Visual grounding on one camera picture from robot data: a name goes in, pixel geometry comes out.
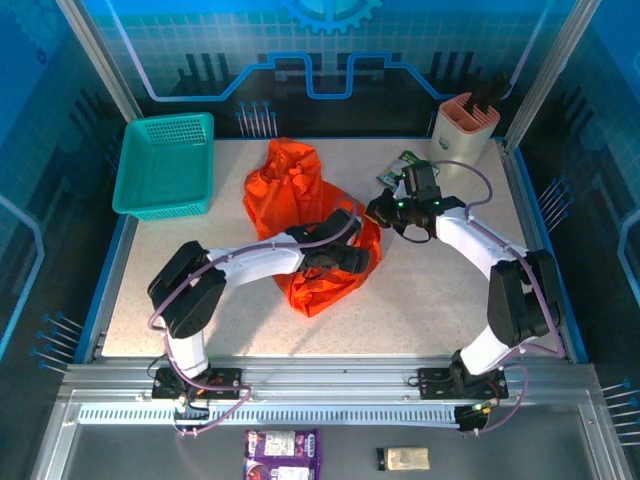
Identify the aluminium frame rail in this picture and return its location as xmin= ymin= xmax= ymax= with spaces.
xmin=59 ymin=357 xmax=601 ymax=401

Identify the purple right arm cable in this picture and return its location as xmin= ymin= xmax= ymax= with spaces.
xmin=432 ymin=158 xmax=569 ymax=436

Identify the teal plastic basket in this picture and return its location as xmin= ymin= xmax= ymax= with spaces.
xmin=112 ymin=112 xmax=216 ymax=222

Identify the cream utensil holder peach rim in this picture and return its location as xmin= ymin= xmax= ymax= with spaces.
xmin=428 ymin=92 xmax=501 ymax=182

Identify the orange t-shirt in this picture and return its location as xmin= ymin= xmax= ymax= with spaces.
xmin=242 ymin=137 xmax=384 ymax=319

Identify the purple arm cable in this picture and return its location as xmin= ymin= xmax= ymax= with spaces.
xmin=432 ymin=158 xmax=569 ymax=436
xmin=146 ymin=195 xmax=370 ymax=441

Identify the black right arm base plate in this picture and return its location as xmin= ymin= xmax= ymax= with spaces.
xmin=417 ymin=366 xmax=510 ymax=401

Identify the aluminium frame post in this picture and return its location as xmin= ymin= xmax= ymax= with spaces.
xmin=54 ymin=0 xmax=146 ymax=121
xmin=502 ymin=0 xmax=604 ymax=146

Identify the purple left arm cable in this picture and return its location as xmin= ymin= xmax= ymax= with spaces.
xmin=146 ymin=195 xmax=370 ymax=441

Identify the purple snack packet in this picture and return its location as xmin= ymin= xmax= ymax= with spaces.
xmin=242 ymin=428 xmax=322 ymax=480

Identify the white slotted cable duct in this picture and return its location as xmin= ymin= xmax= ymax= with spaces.
xmin=78 ymin=403 xmax=461 ymax=429

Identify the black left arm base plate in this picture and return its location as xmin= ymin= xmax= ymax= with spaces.
xmin=151 ymin=367 xmax=245 ymax=401

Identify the gold foil packet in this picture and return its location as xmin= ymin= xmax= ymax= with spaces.
xmin=375 ymin=446 xmax=432 ymax=473

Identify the green snack packet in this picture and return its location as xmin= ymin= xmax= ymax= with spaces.
xmin=375 ymin=149 xmax=441 ymax=187

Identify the black utensil handle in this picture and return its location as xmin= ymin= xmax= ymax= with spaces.
xmin=464 ymin=72 xmax=514 ymax=114

